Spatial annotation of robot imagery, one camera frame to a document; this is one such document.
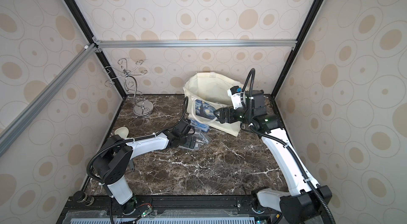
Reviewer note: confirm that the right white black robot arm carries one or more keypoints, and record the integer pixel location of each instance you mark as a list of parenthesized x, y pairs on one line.
[(305, 198)]

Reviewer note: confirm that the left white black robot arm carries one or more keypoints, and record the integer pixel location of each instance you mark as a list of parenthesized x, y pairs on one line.
[(109, 164)]

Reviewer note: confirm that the horizontal aluminium rail back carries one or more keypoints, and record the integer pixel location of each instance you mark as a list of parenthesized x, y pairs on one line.
[(195, 43)]

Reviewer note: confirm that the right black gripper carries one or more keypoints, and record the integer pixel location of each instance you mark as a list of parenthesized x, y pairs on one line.
[(230, 114)]

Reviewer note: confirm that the aluminium rail left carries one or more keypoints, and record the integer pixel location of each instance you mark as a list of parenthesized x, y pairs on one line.
[(25, 118)]

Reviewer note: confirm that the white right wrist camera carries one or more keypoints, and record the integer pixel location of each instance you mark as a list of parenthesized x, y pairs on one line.
[(236, 95)]

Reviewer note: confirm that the cream spoon grey handle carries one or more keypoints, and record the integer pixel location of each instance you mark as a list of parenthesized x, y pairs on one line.
[(123, 132)]

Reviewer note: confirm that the cream canvas starry-night tote bag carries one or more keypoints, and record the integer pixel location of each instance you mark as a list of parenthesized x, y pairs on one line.
[(206, 93)]

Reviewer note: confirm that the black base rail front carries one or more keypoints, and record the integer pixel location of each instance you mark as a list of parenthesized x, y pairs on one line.
[(166, 206)]

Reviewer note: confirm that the chrome wire jewelry stand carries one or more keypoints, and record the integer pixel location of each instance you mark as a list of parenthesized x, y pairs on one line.
[(141, 106)]

